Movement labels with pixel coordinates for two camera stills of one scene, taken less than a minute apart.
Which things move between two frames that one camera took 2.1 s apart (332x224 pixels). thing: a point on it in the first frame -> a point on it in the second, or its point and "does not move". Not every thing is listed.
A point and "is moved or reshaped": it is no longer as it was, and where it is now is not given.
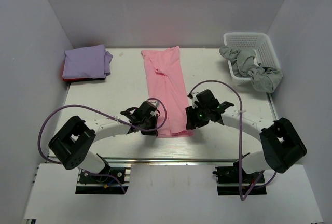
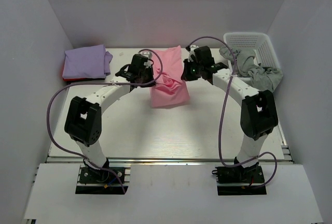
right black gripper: (193, 120) -> (187, 71)
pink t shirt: (166, 87) is moved or reshaped
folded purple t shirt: (92, 61) does not move
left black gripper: (150, 126) -> (144, 79)
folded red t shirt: (80, 79) does not move
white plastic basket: (259, 42) does not move
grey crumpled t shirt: (244, 64) does not move
